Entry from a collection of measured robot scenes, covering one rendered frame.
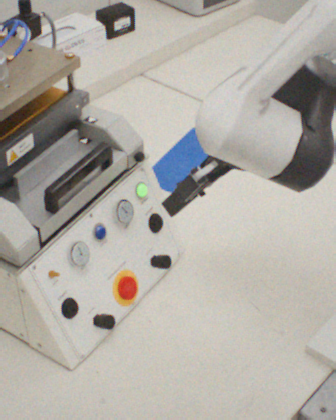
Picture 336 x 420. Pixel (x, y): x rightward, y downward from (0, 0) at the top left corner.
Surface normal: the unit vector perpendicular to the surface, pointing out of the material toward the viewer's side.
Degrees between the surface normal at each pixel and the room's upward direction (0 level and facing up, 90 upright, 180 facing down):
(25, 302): 90
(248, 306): 0
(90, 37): 87
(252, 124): 75
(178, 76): 0
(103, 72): 0
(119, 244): 65
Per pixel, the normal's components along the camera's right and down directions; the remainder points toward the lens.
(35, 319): -0.54, 0.53
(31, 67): 0.00, -0.78
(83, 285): 0.76, -0.03
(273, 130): 0.39, 0.12
